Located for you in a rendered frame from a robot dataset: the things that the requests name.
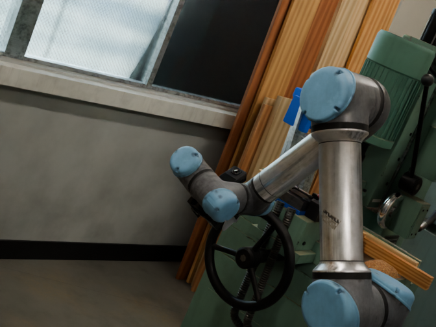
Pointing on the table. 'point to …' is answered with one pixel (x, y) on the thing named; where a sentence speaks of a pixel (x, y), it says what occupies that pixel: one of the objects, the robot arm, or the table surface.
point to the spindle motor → (396, 79)
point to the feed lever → (409, 185)
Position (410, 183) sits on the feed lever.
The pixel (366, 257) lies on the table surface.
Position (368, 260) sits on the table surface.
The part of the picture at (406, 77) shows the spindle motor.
